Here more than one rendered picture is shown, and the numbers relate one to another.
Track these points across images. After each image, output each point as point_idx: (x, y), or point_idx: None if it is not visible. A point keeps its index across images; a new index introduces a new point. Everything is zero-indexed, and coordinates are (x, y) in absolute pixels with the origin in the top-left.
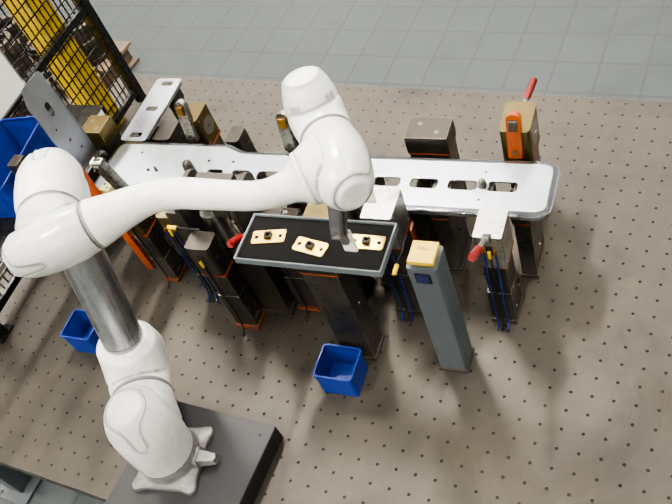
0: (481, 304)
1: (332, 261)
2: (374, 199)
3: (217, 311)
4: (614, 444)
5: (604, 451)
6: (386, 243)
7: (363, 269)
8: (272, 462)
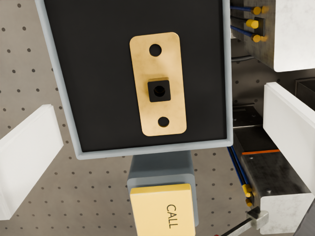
0: (237, 90)
1: (69, 12)
2: (271, 137)
3: None
4: (127, 219)
5: (120, 214)
6: (167, 136)
7: (70, 118)
8: None
